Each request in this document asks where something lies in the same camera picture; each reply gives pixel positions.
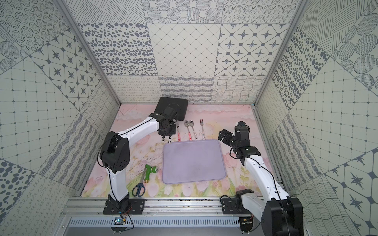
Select pink handle spoon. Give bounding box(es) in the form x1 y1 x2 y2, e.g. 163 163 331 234
184 120 193 141

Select pink handle fork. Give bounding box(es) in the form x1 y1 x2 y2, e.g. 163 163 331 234
176 125 181 142

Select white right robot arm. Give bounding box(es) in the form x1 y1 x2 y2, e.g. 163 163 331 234
218 121 304 236

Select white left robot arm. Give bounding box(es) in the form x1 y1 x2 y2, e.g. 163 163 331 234
97 107 177 212

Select black plastic tool case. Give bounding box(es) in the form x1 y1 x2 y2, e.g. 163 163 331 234
155 97 188 121

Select lavender placemat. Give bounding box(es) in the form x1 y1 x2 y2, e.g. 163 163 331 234
162 139 226 184

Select green spray nozzle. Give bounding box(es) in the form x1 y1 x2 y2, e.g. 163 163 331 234
144 164 159 183

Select white floral handle spoon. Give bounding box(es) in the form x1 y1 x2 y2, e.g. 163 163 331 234
189 120 198 140

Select white floral handle fork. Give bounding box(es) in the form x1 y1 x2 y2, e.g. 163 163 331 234
200 119 206 140

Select blue handled scissors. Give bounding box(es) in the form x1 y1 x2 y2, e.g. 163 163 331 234
132 170 146 197

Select aluminium mounting rail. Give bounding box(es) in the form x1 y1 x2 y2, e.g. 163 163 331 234
60 196 296 219

